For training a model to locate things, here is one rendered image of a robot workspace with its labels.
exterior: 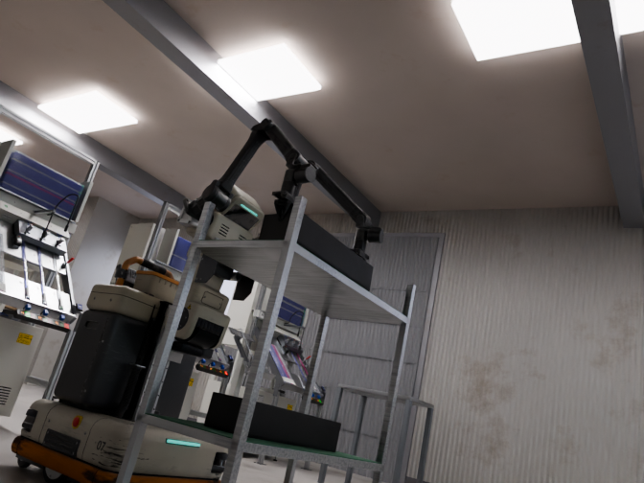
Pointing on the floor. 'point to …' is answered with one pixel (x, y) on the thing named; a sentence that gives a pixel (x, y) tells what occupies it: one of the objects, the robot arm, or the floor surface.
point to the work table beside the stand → (401, 429)
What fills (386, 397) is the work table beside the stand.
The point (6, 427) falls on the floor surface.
